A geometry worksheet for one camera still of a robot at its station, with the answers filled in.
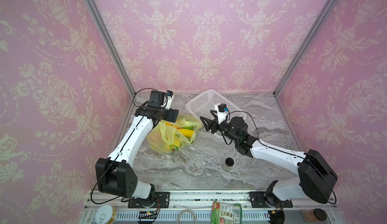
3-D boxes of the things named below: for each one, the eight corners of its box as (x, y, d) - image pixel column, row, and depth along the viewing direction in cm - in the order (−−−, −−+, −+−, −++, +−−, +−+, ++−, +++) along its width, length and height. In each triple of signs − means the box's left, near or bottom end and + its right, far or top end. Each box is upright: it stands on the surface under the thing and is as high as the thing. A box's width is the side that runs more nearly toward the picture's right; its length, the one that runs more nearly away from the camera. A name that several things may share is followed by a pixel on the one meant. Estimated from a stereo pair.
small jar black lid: (223, 172, 85) (225, 166, 77) (222, 164, 88) (224, 157, 80) (231, 172, 85) (234, 166, 77) (230, 164, 88) (233, 157, 80)
